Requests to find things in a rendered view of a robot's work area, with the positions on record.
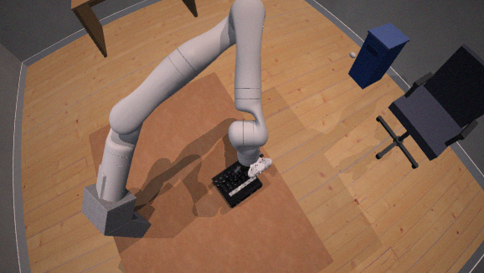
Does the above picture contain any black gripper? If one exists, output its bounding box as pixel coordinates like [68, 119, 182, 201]
[233, 151, 263, 175]

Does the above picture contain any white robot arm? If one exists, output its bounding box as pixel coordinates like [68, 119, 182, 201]
[96, 0, 272, 202]

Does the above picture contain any black lighting desk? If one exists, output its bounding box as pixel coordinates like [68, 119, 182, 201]
[212, 161, 263, 208]

